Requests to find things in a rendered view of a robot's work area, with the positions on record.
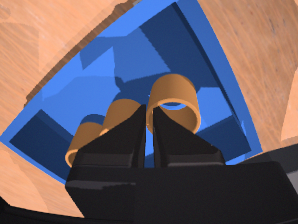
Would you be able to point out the blue tray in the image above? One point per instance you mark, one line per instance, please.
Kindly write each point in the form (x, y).
(177, 40)

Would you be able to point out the bronze bushing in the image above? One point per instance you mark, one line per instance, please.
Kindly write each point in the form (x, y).
(175, 88)
(117, 112)
(85, 133)

